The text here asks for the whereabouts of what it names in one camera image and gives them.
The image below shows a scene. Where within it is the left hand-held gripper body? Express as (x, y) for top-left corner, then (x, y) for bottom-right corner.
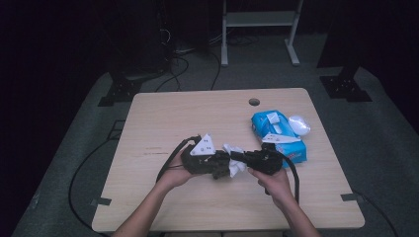
(180, 132), (218, 179)

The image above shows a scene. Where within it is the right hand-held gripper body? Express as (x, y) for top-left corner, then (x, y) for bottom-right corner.
(251, 133), (302, 176)

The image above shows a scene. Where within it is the white wet wipe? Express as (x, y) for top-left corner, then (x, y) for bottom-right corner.
(221, 142), (248, 179)

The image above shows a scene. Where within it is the blue wet wipes pack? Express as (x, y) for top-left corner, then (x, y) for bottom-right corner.
(250, 109), (308, 165)

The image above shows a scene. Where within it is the person's left hand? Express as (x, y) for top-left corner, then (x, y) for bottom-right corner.
(157, 151), (201, 191)

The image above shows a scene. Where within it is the white oval plastic object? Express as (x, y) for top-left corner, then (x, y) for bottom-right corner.
(288, 114), (312, 136)

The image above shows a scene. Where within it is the grey tape strip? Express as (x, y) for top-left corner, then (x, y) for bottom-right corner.
(90, 197), (113, 207)
(340, 193), (366, 202)

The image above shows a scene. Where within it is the black stand base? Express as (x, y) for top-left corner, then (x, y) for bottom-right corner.
(319, 74), (374, 103)
(97, 78), (143, 108)

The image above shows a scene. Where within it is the dark cabinet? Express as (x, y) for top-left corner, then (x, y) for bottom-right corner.
(108, 0), (170, 78)

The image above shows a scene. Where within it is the white metal stand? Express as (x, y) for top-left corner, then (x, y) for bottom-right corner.
(220, 0), (304, 68)

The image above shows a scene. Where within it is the right hand-held gripper black cable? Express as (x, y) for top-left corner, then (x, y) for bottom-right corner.
(280, 153), (301, 204)

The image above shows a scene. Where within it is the black background cable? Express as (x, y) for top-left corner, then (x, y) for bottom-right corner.
(209, 48), (222, 92)

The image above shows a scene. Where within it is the thin black floor cable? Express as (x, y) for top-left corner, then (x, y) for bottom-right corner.
(352, 190), (400, 237)

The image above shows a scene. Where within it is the long black floor cable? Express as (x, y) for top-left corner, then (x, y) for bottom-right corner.
(67, 137), (117, 237)

